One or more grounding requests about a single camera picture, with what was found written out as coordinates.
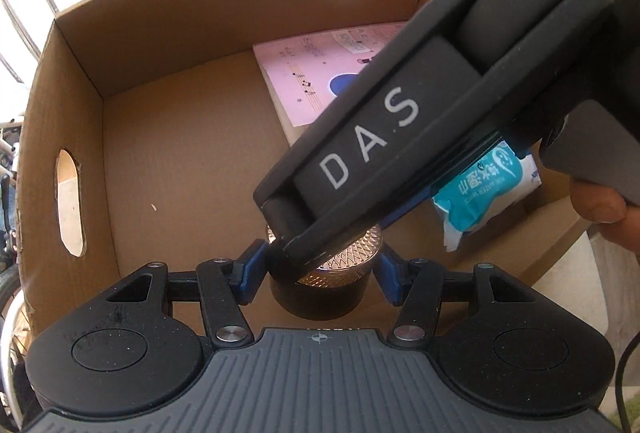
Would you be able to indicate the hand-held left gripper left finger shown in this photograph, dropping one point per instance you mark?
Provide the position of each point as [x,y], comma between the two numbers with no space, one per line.
[250,274]

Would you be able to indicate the black jar with copper lid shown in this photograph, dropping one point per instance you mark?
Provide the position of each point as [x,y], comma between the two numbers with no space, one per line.
[320,298]

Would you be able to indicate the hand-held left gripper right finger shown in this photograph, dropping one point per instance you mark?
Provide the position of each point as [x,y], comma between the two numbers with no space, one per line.
[387,279]

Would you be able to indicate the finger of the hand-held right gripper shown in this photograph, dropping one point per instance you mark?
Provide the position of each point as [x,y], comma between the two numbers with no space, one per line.
[417,199]

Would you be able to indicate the person's right hand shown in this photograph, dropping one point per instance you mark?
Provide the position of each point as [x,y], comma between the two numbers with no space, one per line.
[600,208]

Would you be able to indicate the white stone ledge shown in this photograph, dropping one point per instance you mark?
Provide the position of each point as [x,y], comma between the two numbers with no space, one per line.
[607,293]

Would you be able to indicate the pink cartoon notebook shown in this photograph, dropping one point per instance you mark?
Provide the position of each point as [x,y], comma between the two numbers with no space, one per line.
[300,88]

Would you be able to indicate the white blue wet wipes packet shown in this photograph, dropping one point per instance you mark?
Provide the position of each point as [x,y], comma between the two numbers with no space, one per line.
[470,205]

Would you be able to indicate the brown cardboard box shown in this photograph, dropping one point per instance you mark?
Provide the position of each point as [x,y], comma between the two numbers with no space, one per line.
[175,163]

